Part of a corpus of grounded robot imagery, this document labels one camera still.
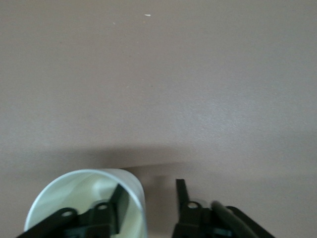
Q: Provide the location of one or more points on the white plastic cup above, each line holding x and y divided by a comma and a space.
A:
81, 188

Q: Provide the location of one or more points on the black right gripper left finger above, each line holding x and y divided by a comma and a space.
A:
99, 220

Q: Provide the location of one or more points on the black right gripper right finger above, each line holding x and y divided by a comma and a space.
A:
195, 220

